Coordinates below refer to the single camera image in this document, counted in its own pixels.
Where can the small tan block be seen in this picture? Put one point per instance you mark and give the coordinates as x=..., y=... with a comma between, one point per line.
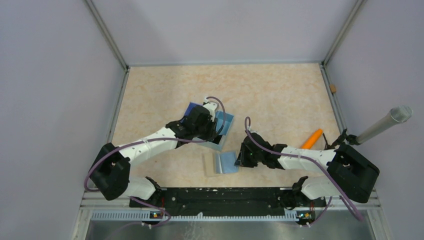
x=332, y=88

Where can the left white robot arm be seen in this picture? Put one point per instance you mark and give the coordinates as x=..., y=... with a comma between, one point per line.
x=111, y=169

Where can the silver microphone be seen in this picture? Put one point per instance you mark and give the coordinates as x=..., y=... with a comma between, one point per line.
x=395, y=116

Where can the beige card holder wallet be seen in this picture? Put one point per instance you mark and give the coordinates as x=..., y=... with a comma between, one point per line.
x=219, y=163

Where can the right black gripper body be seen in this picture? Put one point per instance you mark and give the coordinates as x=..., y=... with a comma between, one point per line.
x=251, y=159

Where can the blue three-compartment box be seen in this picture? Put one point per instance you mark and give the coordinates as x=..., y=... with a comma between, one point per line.
x=224, y=123

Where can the orange cylindrical object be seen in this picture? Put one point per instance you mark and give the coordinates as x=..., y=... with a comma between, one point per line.
x=312, y=140

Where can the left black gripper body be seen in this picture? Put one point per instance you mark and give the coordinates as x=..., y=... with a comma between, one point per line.
x=205, y=132

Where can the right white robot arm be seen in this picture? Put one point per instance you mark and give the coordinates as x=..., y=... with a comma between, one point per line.
x=345, y=171

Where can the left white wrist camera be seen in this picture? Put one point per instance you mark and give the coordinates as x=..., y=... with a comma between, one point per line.
x=211, y=106

